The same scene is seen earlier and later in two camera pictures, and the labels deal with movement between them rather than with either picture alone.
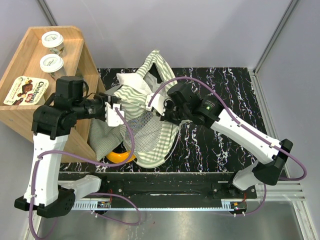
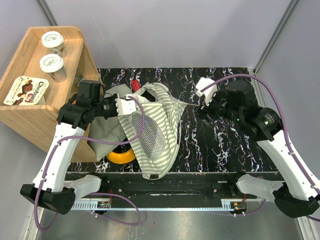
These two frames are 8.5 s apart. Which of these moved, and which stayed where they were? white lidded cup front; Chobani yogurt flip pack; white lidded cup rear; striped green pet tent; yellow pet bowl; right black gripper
Moved: striped green pet tent; right black gripper
Stayed: white lidded cup rear; white lidded cup front; Chobani yogurt flip pack; yellow pet bowl
